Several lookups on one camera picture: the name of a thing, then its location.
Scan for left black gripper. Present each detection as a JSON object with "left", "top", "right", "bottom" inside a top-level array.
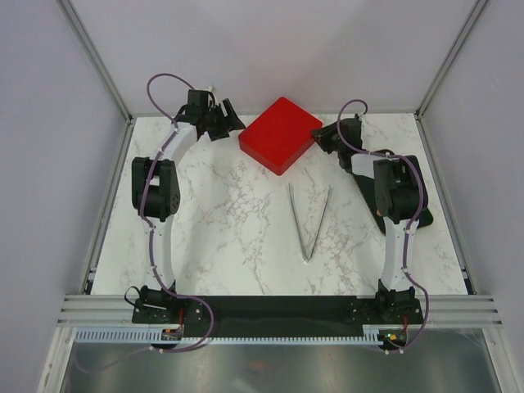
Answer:
[{"left": 202, "top": 101, "right": 245, "bottom": 143}]

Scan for red box lid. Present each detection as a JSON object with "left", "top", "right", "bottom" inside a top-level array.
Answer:
[{"left": 238, "top": 97, "right": 323, "bottom": 176}]

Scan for metal tongs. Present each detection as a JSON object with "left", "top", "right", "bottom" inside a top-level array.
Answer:
[{"left": 287, "top": 183, "right": 332, "bottom": 264}]

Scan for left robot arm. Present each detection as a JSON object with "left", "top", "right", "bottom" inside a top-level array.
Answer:
[{"left": 131, "top": 90, "right": 245, "bottom": 324}]

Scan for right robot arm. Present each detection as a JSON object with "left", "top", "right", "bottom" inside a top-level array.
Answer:
[{"left": 310, "top": 116, "right": 428, "bottom": 323}]

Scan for dark green tray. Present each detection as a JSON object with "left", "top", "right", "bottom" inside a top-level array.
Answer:
[{"left": 350, "top": 150, "right": 434, "bottom": 233}]

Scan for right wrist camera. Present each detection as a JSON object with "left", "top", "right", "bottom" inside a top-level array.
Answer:
[{"left": 348, "top": 114, "right": 363, "bottom": 123}]

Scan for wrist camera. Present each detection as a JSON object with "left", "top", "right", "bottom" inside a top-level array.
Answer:
[
  {"left": 187, "top": 86, "right": 216, "bottom": 108},
  {"left": 348, "top": 114, "right": 363, "bottom": 123}
]

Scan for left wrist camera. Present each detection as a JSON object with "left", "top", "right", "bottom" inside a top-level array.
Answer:
[{"left": 187, "top": 86, "right": 216, "bottom": 108}]

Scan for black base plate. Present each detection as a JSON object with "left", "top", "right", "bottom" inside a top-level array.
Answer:
[{"left": 131, "top": 295, "right": 425, "bottom": 339}]

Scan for aluminium frame rail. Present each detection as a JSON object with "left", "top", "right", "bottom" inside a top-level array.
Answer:
[{"left": 58, "top": 295, "right": 502, "bottom": 328}]

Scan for white cable duct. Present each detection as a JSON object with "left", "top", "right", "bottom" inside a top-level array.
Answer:
[{"left": 74, "top": 326, "right": 407, "bottom": 346}]

